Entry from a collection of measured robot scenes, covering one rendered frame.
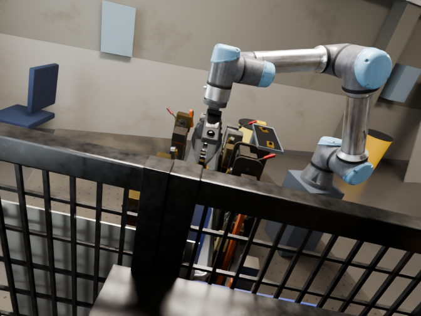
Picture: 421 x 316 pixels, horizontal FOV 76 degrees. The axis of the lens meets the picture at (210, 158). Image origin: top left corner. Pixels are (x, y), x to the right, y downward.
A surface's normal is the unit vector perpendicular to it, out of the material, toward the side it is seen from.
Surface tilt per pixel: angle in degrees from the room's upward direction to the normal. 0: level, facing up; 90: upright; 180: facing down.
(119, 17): 90
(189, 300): 0
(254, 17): 90
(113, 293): 0
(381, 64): 83
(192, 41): 90
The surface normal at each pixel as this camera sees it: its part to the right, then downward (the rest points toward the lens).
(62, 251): -0.07, 0.44
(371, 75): 0.26, 0.37
